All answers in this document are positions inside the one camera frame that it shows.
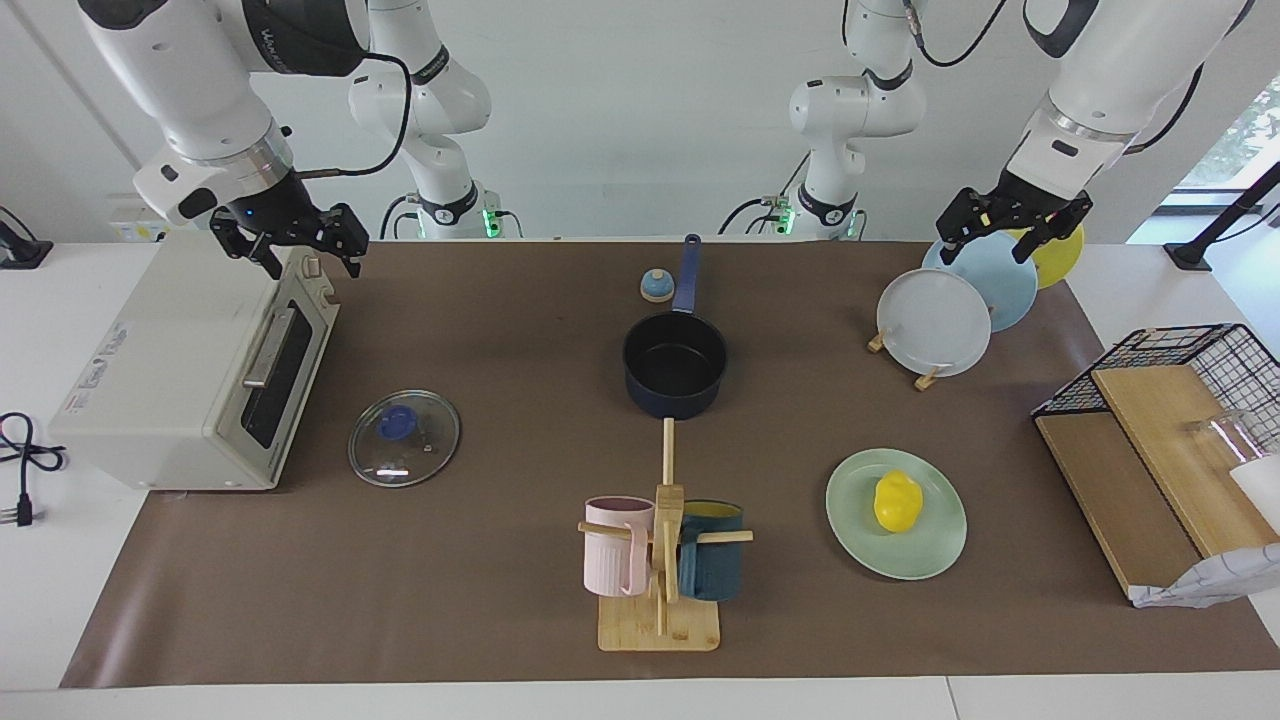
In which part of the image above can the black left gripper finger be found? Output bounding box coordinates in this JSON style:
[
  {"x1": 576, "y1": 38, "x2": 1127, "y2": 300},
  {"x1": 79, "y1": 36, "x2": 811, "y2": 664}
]
[
  {"x1": 937, "y1": 188, "x2": 991, "y2": 266},
  {"x1": 1015, "y1": 198, "x2": 1093, "y2": 263}
]

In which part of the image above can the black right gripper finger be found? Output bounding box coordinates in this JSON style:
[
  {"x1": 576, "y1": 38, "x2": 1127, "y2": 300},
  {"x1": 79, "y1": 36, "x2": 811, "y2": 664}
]
[
  {"x1": 210, "y1": 215, "x2": 286, "y2": 281},
  {"x1": 322, "y1": 203, "x2": 369, "y2": 279}
]

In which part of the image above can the glass lid with blue knob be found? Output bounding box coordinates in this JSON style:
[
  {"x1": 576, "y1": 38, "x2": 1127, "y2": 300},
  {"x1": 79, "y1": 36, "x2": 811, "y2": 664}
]
[{"x1": 348, "y1": 389, "x2": 462, "y2": 489}]

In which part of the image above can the yellow plate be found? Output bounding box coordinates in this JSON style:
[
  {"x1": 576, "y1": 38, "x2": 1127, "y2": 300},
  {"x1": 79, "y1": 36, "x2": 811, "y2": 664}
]
[{"x1": 1005, "y1": 222, "x2": 1084, "y2": 291}]

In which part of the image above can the light blue plate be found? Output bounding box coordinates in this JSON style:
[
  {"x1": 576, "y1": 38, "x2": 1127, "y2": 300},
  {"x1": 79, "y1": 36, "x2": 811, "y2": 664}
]
[{"x1": 922, "y1": 235, "x2": 1039, "y2": 333}]

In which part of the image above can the light grey plate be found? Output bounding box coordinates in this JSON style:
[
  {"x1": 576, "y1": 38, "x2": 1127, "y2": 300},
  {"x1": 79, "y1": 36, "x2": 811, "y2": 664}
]
[{"x1": 877, "y1": 268, "x2": 993, "y2": 379}]

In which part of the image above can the wooden plate rack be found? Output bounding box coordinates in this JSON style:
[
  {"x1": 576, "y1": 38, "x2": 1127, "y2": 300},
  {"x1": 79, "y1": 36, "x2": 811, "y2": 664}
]
[{"x1": 867, "y1": 325, "x2": 946, "y2": 391}]

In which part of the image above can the pale green plate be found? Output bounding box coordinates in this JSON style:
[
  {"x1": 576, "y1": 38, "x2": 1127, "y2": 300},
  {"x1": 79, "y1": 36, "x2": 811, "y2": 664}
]
[{"x1": 826, "y1": 447, "x2": 968, "y2": 581}]

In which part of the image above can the white power strip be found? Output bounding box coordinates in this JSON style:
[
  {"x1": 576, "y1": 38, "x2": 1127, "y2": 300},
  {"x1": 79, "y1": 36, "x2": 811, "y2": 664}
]
[{"x1": 108, "y1": 195, "x2": 216, "y2": 244}]

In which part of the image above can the black clamp stand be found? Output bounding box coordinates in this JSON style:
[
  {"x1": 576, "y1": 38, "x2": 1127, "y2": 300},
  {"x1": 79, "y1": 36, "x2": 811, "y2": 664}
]
[
  {"x1": 1163, "y1": 160, "x2": 1280, "y2": 271},
  {"x1": 0, "y1": 205, "x2": 53, "y2": 269}
]

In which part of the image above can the beige toaster oven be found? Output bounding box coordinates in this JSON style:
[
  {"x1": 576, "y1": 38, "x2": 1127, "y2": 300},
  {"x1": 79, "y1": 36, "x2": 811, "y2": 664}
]
[{"x1": 48, "y1": 232, "x2": 341, "y2": 491}]

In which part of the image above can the brown table mat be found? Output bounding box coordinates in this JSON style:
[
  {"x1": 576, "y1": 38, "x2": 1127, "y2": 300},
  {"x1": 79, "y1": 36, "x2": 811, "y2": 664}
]
[{"x1": 60, "y1": 240, "x2": 1280, "y2": 689}]

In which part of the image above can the bright window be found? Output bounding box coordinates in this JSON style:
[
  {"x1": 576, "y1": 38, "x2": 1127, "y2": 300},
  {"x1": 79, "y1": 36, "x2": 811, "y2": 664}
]
[{"x1": 1175, "y1": 80, "x2": 1280, "y2": 196}]

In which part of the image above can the light wooden board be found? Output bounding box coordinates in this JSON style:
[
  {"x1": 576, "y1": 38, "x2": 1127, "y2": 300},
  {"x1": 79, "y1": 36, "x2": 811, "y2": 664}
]
[{"x1": 1090, "y1": 365, "x2": 1280, "y2": 559}]

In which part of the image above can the clear glass cup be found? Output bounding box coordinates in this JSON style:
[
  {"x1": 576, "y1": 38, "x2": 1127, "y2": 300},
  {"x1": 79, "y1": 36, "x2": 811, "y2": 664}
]
[{"x1": 1185, "y1": 410, "x2": 1266, "y2": 466}]

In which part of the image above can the dark wooden board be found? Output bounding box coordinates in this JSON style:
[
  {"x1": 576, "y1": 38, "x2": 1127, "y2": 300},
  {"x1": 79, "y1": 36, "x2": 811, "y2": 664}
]
[{"x1": 1035, "y1": 410, "x2": 1201, "y2": 601}]

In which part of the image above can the dark blue saucepan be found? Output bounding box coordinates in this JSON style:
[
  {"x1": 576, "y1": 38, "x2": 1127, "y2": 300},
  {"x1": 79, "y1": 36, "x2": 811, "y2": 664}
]
[{"x1": 622, "y1": 234, "x2": 730, "y2": 421}]

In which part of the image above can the white cylindrical container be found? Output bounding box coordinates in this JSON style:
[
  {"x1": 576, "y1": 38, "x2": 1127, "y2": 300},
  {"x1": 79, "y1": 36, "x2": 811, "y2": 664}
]
[{"x1": 1230, "y1": 455, "x2": 1280, "y2": 506}]

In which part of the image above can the white checked cloth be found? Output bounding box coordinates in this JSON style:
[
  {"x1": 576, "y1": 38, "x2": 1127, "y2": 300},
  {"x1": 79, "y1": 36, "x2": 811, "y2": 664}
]
[{"x1": 1130, "y1": 545, "x2": 1280, "y2": 609}]

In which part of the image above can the pink ribbed mug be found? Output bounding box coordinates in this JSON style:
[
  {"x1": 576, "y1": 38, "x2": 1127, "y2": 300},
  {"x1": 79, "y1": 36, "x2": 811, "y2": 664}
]
[{"x1": 583, "y1": 497, "x2": 656, "y2": 598}]

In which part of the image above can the dark teal mug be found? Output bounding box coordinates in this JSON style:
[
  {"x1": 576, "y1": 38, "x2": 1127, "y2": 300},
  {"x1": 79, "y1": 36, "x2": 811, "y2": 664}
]
[{"x1": 678, "y1": 500, "x2": 746, "y2": 602}]

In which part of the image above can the wooden mug tree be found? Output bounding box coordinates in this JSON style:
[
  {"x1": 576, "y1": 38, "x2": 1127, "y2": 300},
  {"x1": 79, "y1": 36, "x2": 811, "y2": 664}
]
[{"x1": 577, "y1": 418, "x2": 754, "y2": 653}]

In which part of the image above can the black base cable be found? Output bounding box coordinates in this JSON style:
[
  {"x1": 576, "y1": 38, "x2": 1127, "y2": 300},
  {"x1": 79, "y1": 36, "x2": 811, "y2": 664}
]
[
  {"x1": 378, "y1": 195, "x2": 421, "y2": 241},
  {"x1": 718, "y1": 150, "x2": 811, "y2": 237}
]

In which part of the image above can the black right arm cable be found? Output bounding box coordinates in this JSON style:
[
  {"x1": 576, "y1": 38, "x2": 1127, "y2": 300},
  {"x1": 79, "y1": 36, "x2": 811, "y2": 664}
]
[{"x1": 285, "y1": 48, "x2": 414, "y2": 181}]

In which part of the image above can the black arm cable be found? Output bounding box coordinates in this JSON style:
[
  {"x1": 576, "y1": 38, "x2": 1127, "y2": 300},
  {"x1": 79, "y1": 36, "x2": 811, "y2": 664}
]
[
  {"x1": 285, "y1": 48, "x2": 414, "y2": 181},
  {"x1": 900, "y1": 0, "x2": 1206, "y2": 156}
]

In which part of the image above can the black wire basket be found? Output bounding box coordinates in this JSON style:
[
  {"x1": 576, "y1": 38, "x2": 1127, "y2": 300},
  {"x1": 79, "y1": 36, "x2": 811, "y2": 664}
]
[{"x1": 1032, "y1": 323, "x2": 1280, "y2": 461}]

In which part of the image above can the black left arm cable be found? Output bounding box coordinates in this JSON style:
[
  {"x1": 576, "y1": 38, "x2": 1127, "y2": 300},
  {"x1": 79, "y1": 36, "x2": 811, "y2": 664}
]
[{"x1": 900, "y1": 0, "x2": 1206, "y2": 156}]

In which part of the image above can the black power cord with plug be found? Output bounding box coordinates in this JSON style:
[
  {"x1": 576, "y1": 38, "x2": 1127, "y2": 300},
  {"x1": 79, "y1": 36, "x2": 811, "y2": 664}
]
[{"x1": 0, "y1": 412, "x2": 67, "y2": 528}]

